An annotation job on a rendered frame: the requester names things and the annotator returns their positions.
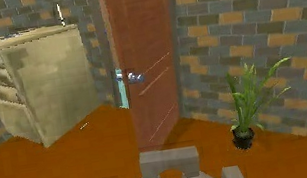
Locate green house plant black pot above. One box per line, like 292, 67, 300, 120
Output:
220, 55, 304, 152

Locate beige chest of drawers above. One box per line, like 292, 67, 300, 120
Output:
0, 20, 106, 155

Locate grey arch block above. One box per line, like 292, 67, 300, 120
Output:
137, 143, 203, 178

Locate thin white stick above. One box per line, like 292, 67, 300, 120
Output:
55, 2, 67, 28

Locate red-brown wooden room door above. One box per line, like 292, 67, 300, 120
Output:
98, 0, 195, 156

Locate silver door handle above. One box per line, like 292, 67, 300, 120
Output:
115, 69, 146, 87

